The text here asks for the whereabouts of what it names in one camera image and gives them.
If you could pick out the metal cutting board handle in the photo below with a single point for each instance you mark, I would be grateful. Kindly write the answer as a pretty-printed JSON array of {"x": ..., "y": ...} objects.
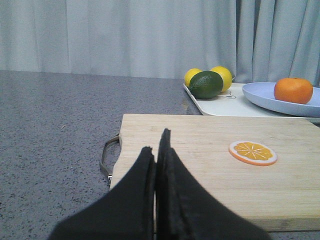
[{"x": 110, "y": 154}]

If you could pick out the orange slice toy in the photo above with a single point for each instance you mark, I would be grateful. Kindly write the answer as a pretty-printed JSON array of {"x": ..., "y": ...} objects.
[{"x": 252, "y": 153}]

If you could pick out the yellow lemon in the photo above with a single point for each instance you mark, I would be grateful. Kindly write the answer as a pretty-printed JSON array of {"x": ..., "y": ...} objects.
[
  {"x": 189, "y": 75},
  {"x": 226, "y": 76}
]

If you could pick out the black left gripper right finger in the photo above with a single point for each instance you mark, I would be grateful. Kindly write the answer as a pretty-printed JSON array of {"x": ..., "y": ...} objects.
[{"x": 186, "y": 211}]

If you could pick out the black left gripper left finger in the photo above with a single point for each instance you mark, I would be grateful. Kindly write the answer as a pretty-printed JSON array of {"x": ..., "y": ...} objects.
[{"x": 126, "y": 212}]

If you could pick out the wooden cutting board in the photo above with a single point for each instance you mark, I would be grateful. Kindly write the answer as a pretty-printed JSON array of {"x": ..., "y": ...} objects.
[{"x": 284, "y": 196}]

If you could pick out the green lime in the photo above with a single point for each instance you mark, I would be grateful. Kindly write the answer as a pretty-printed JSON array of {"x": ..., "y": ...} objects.
[{"x": 206, "y": 85}]

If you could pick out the light blue plate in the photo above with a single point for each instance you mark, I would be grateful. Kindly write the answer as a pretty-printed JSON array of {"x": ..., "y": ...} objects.
[{"x": 262, "y": 94}]

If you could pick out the grey curtain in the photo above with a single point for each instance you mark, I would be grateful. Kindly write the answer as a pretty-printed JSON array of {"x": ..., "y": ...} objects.
[{"x": 257, "y": 40}]

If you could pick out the white rectangular tray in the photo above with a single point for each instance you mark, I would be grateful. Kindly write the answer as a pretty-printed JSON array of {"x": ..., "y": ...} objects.
[{"x": 233, "y": 103}]

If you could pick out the orange mandarin fruit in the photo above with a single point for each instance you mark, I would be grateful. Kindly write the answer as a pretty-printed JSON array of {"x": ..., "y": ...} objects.
[{"x": 293, "y": 90}]

